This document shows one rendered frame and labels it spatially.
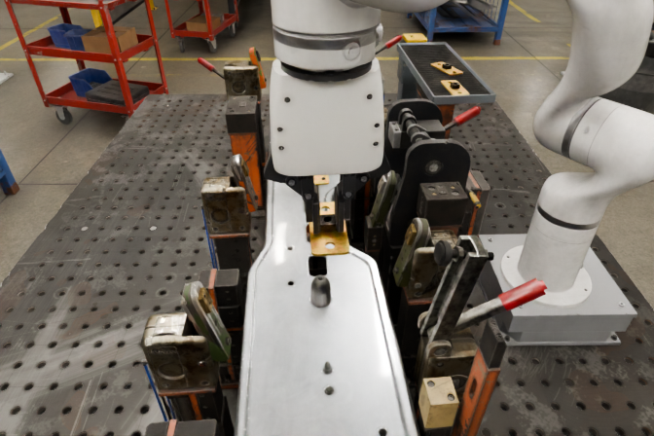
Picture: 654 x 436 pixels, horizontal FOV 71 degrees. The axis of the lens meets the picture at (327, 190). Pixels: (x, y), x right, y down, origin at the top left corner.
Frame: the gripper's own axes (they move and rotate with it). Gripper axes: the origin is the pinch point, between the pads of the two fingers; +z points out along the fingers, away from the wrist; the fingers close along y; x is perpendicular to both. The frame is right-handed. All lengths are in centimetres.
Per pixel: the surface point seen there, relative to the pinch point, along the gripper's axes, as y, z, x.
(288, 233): 5.0, 27.4, -29.2
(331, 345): -0.7, 27.5, -4.0
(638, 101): -221, 95, -221
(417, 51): -31, 11, -83
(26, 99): 223, 125, -336
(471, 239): -16.3, 6.1, -0.8
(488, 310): -19.9, 16.8, 0.6
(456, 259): -14.4, 7.5, 0.7
